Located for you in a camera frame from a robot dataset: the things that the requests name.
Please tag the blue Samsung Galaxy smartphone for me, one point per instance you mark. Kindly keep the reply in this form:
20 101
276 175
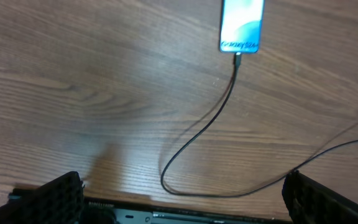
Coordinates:
241 25

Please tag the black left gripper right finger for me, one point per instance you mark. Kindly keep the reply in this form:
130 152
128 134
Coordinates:
309 202

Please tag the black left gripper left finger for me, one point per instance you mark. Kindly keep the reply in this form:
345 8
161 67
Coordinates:
58 201

